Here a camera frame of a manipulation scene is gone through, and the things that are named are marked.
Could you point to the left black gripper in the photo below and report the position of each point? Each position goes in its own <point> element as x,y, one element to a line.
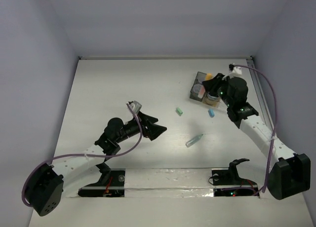
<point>146,125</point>

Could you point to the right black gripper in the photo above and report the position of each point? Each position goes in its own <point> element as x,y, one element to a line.
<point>211,85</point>

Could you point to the orange pencil-shaped case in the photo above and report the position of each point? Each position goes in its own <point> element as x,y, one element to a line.
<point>201,92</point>

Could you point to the orange eraser cap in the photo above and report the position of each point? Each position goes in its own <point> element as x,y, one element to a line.
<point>208,76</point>

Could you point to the dark grey plastic bin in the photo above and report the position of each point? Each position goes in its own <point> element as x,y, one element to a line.
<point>199,79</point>

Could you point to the small blue eraser cap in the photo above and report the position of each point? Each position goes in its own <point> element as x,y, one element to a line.
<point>211,113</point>

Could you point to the green eraser cap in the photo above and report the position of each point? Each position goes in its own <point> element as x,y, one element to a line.
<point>179,111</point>

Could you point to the wooden bin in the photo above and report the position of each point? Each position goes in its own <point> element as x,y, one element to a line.
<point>213,105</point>

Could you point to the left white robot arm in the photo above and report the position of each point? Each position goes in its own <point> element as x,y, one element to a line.
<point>48,183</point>

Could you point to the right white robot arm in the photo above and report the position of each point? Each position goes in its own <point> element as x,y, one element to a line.
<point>287,173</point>

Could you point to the teal pencil-shaped case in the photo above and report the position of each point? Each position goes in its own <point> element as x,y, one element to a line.
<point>193,140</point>

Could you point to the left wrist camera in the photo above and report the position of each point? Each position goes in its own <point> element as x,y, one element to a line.
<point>134,106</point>

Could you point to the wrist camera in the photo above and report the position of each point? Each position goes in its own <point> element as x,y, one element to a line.
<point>134,106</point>
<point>234,71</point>

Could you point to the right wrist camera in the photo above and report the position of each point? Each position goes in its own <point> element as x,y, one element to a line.
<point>234,71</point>

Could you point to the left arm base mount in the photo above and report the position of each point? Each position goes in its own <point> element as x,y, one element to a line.
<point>110,184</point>

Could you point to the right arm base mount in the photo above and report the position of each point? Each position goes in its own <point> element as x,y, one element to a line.
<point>226,182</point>

